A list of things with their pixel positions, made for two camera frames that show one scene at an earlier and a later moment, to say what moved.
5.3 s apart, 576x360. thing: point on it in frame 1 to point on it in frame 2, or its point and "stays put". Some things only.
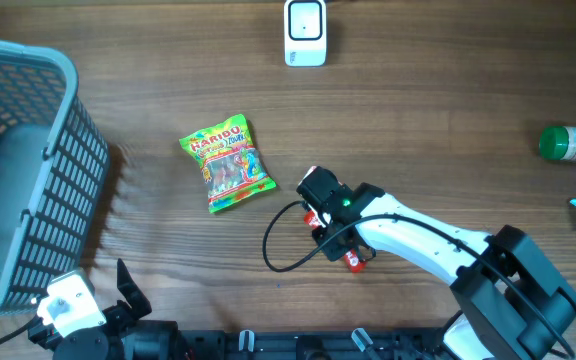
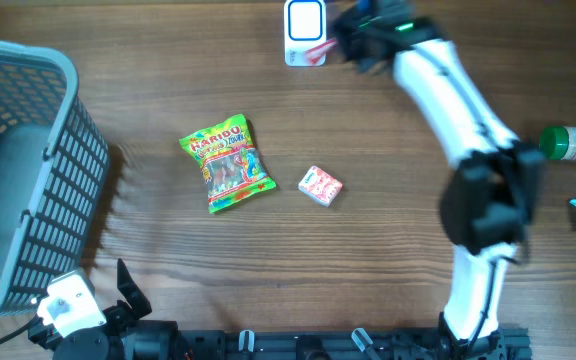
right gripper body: (333, 248) to (350, 30)
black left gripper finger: (132, 292) stays put
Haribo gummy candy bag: (232, 167) stays put
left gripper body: (121, 318) stays put
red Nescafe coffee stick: (356, 265) to (316, 54)
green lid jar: (568, 143) stays put
